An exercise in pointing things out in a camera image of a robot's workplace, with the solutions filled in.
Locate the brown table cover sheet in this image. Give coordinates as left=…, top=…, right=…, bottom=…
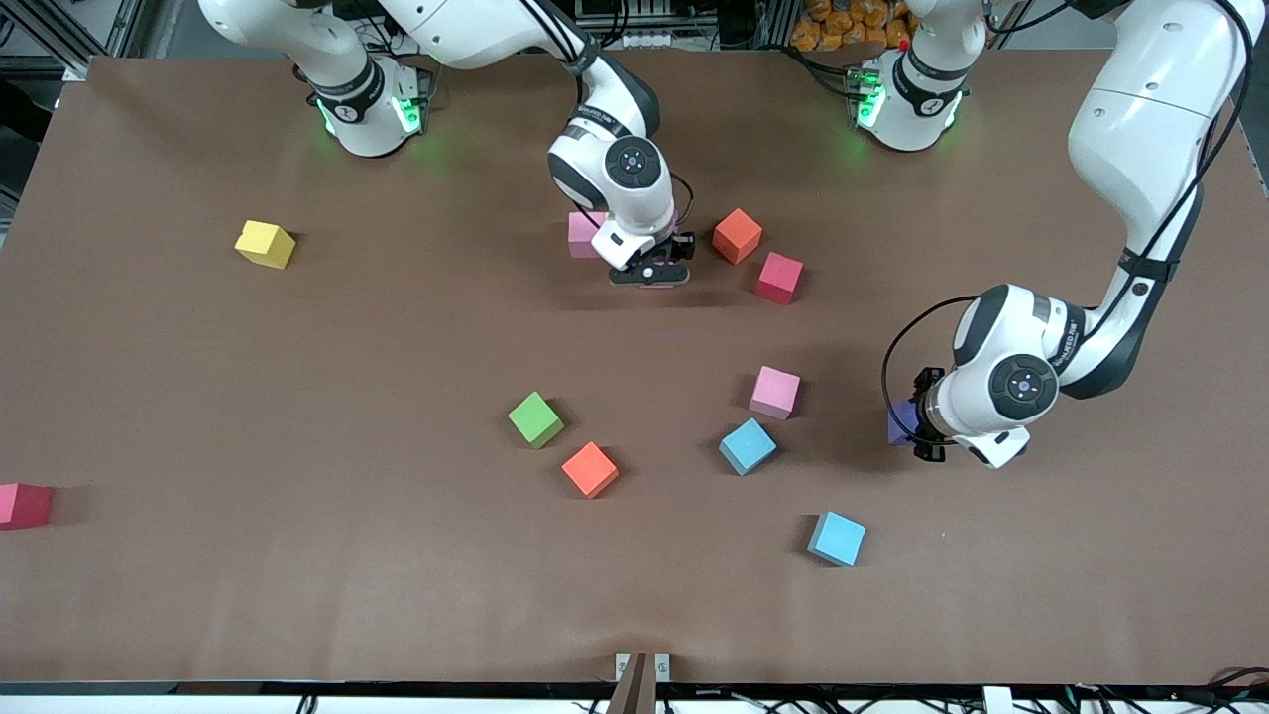
left=0, top=50, right=1269, bottom=687

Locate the yellow foam cube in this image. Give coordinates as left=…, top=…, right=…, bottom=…
left=234, top=220, right=297, bottom=271

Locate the small metal clamp bracket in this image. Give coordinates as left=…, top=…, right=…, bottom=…
left=614, top=652, right=672, bottom=685

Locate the green foam cube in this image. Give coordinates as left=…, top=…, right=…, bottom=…
left=508, top=391, right=566, bottom=451

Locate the aluminium frame profile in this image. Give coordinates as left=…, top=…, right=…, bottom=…
left=0, top=0, right=150, bottom=82

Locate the blue foam cube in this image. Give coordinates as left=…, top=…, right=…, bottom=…
left=806, top=511, right=867, bottom=568
left=718, top=416, right=778, bottom=477

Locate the pile of orange objects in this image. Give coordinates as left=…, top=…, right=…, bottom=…
left=790, top=0, right=918, bottom=53

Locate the red foam cube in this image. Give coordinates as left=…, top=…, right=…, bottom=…
left=755, top=251, right=805, bottom=306
left=0, top=482, right=55, bottom=532

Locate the orange foam cube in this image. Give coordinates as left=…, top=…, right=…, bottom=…
left=560, top=441, right=621, bottom=500
left=711, top=207, right=764, bottom=267

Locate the brown tapered mount pole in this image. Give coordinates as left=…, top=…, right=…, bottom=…
left=605, top=652, right=647, bottom=714

